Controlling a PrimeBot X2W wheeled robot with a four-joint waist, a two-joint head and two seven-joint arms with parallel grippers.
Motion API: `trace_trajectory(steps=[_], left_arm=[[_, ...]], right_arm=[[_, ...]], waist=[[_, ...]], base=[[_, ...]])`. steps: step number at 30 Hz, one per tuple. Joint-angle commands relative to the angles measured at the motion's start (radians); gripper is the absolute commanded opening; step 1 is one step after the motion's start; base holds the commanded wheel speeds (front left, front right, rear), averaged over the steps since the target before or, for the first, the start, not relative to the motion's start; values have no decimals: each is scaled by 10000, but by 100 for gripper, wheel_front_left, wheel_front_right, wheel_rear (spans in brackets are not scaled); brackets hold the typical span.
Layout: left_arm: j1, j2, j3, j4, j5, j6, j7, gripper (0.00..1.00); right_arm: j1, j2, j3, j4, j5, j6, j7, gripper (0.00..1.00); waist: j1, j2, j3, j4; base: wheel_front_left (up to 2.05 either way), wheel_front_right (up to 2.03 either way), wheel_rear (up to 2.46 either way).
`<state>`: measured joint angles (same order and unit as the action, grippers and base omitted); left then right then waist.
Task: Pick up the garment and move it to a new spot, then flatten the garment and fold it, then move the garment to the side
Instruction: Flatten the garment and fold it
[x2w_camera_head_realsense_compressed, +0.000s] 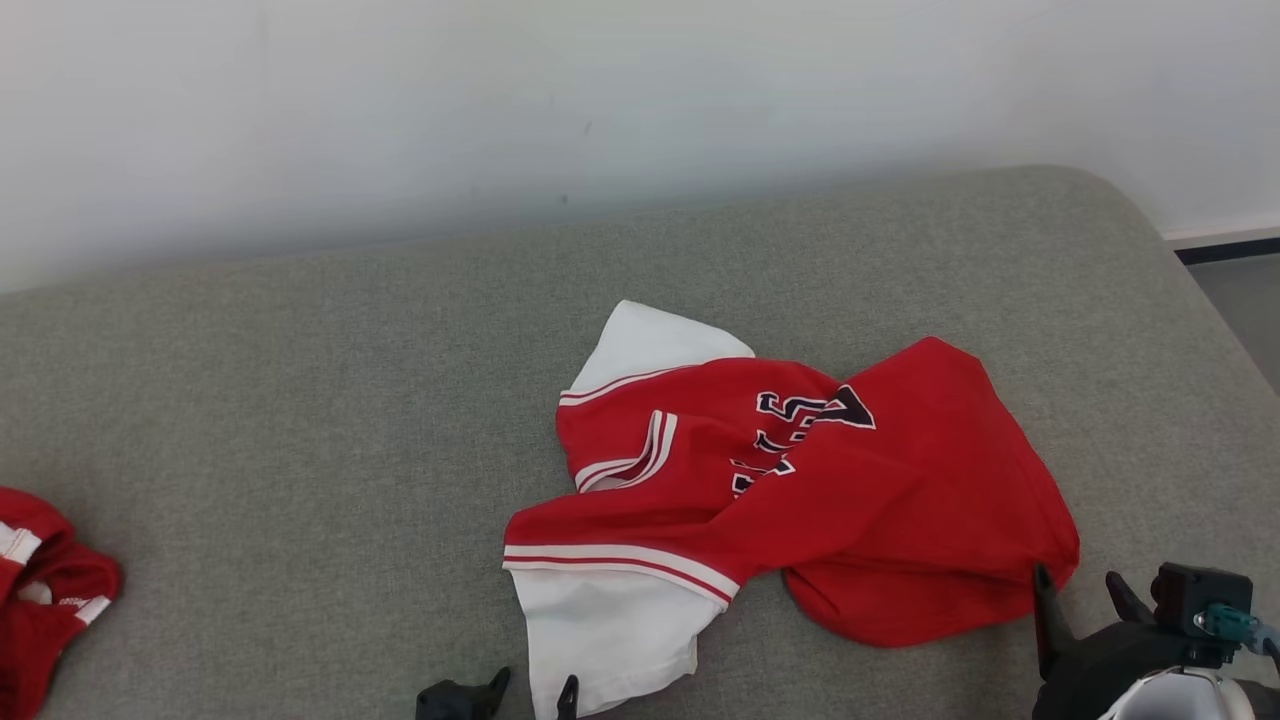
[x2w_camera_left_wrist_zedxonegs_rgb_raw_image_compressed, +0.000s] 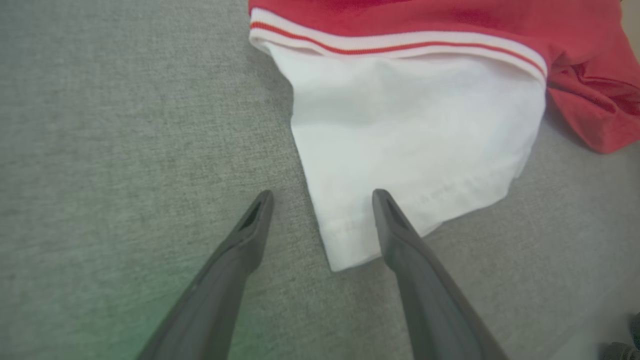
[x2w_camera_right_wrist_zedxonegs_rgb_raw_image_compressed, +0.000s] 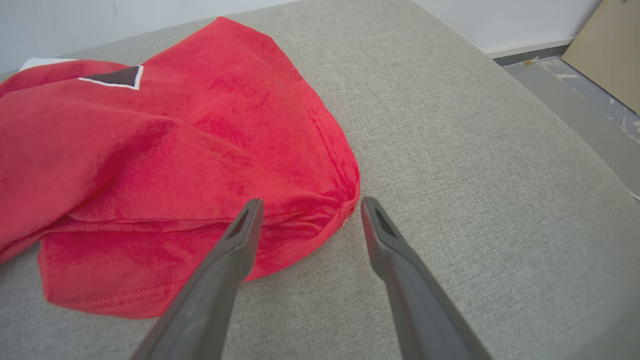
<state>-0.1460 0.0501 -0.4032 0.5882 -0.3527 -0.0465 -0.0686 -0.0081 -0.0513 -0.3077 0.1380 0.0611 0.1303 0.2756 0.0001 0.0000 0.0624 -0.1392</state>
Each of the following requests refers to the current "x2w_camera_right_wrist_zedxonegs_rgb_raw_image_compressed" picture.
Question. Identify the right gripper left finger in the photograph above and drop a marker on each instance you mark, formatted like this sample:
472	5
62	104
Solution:
210	300

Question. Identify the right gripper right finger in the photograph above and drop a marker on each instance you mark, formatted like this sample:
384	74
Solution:
420	310

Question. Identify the red basketball jersey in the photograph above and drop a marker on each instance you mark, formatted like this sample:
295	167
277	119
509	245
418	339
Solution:
175	150

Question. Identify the grey fabric sofa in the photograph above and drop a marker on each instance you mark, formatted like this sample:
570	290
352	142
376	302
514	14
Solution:
475	175

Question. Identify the white and black baseboard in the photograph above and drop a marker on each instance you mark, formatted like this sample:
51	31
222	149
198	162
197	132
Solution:
530	52

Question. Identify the light wooden board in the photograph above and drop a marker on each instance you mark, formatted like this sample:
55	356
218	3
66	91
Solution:
610	50

